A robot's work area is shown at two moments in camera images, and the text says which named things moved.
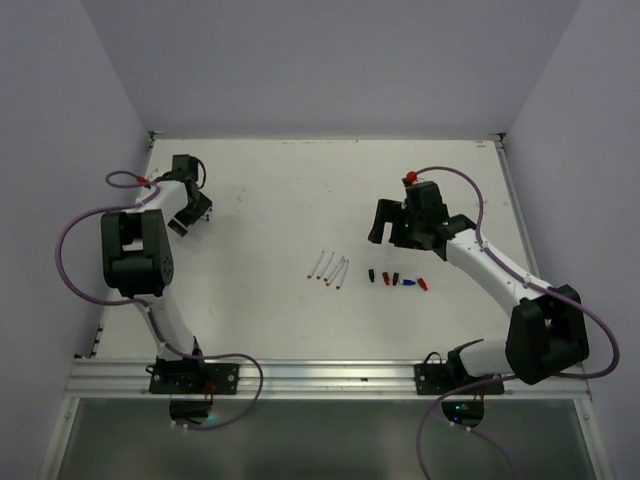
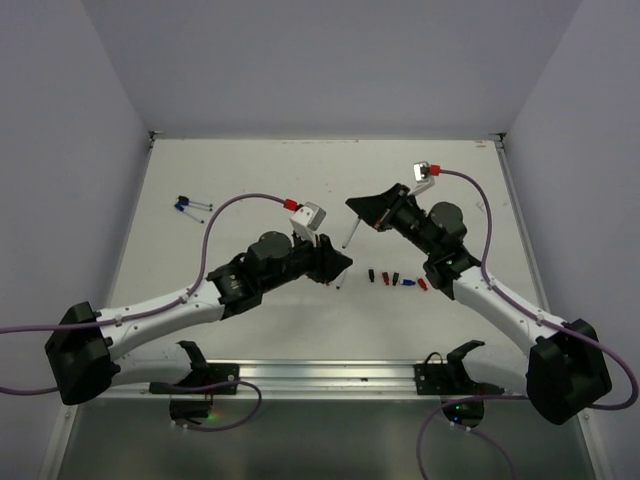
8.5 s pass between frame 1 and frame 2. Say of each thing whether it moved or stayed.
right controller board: stayed
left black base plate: stayed
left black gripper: moved
